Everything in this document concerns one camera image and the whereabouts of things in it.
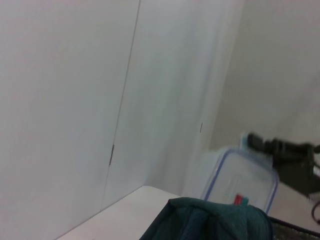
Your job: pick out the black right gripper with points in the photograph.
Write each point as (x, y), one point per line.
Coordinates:
(300, 175)

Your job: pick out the clear blue-rimmed food container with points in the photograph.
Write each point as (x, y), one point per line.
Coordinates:
(242, 175)

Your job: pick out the teal fabric insulated bag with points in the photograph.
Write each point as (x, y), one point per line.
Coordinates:
(212, 220)

